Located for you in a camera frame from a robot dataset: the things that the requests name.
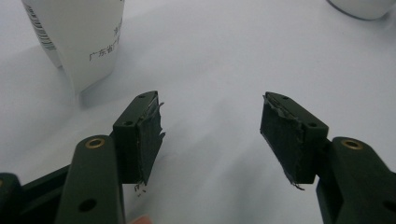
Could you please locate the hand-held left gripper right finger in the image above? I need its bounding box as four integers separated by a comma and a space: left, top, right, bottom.
259, 91, 331, 191

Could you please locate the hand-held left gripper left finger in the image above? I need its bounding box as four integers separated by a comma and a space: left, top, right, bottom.
111, 90, 166, 187

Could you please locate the clear glass jug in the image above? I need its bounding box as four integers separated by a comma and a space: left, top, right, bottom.
325, 0, 396, 21

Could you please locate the blue and white milk carton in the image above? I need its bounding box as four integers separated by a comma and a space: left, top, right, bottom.
21, 0, 126, 94

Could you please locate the white table mat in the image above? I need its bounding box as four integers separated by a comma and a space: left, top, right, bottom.
0, 0, 396, 224

